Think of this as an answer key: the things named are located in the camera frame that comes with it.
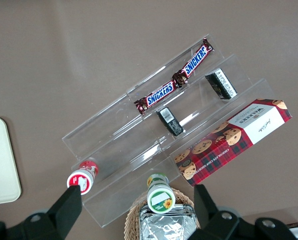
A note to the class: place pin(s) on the red tartan Walkers cookie box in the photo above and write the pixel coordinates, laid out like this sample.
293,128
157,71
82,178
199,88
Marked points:
229,145

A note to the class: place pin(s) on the green sunflower lidded cup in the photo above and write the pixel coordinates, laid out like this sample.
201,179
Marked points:
160,197

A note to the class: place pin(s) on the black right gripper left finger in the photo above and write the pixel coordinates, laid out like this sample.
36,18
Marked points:
64,212

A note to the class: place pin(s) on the black box with barcode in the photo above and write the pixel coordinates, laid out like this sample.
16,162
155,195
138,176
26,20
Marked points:
170,121

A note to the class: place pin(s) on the light wicker basket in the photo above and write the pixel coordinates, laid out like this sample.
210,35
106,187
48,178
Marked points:
132,217

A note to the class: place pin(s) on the cream plastic tray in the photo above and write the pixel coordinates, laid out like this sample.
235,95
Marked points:
1,160

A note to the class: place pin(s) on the clear acrylic tiered shelf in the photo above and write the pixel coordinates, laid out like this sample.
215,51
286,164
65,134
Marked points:
119,140

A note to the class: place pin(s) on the red lidded cup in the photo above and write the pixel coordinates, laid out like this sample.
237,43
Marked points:
80,178

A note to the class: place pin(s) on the aluminium foil tray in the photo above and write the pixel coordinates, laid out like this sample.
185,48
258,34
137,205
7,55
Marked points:
185,207
164,228

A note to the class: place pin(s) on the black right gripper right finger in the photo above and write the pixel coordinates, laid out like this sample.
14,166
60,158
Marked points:
209,220

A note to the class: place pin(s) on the Snickers chocolate bar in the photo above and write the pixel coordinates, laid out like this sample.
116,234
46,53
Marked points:
195,62
159,96

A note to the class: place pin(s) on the black box white text label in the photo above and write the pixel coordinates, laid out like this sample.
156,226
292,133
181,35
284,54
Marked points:
221,83

